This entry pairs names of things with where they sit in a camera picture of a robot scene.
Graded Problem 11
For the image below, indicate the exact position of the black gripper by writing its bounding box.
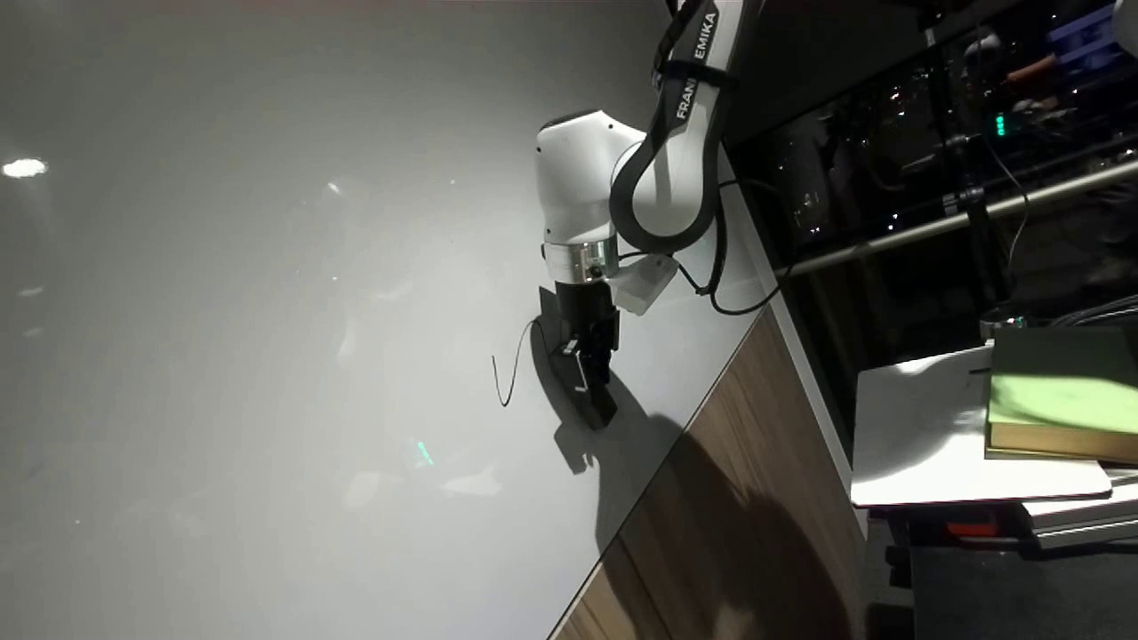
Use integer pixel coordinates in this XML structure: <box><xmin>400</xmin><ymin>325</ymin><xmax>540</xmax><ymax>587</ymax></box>
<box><xmin>537</xmin><ymin>279</ymin><xmax>623</xmax><ymax>403</ymax></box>

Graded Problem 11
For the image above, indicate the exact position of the black whiteboard eraser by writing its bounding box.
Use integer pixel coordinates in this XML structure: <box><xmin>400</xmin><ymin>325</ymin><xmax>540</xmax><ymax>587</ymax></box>
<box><xmin>564</xmin><ymin>379</ymin><xmax>623</xmax><ymax>435</ymax></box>

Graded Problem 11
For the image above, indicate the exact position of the large glossy whiteboard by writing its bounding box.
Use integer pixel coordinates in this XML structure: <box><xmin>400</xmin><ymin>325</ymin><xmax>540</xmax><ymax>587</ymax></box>
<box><xmin>0</xmin><ymin>0</ymin><xmax>785</xmax><ymax>640</ymax></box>

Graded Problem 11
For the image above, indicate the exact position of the silver metal rod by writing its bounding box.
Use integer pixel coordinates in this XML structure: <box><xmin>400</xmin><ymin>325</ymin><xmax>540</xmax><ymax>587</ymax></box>
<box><xmin>770</xmin><ymin>156</ymin><xmax>1138</xmax><ymax>286</ymax></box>

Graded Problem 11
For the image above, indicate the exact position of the black equipment rack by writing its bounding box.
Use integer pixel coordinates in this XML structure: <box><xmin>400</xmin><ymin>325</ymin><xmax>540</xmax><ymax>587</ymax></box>
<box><xmin>706</xmin><ymin>0</ymin><xmax>1138</xmax><ymax>375</ymax></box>

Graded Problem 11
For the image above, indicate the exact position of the small red object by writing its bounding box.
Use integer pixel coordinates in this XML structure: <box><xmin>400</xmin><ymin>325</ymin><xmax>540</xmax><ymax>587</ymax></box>
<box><xmin>940</xmin><ymin>516</ymin><xmax>1024</xmax><ymax>548</ymax></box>

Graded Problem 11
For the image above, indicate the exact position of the green hardcover book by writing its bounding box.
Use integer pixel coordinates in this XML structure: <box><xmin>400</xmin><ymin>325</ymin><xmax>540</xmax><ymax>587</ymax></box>
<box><xmin>980</xmin><ymin>325</ymin><xmax>1138</xmax><ymax>471</ymax></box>

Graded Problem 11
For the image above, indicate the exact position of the gray paper stack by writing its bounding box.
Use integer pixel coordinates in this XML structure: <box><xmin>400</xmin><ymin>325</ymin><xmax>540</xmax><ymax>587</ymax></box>
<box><xmin>1019</xmin><ymin>465</ymin><xmax>1138</xmax><ymax>555</ymax></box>

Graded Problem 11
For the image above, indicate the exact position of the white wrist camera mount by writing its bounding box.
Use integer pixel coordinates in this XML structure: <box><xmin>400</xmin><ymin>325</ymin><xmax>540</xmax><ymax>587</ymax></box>
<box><xmin>607</xmin><ymin>252</ymin><xmax>680</xmax><ymax>322</ymax></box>

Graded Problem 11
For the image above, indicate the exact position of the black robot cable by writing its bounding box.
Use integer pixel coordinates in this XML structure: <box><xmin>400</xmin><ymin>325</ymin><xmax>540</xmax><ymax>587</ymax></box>
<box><xmin>670</xmin><ymin>175</ymin><xmax>785</xmax><ymax>322</ymax></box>

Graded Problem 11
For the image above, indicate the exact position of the brown wooden wall panel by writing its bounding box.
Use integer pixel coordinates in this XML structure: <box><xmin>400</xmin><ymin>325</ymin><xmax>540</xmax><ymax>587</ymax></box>
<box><xmin>549</xmin><ymin>309</ymin><xmax>878</xmax><ymax>640</ymax></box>

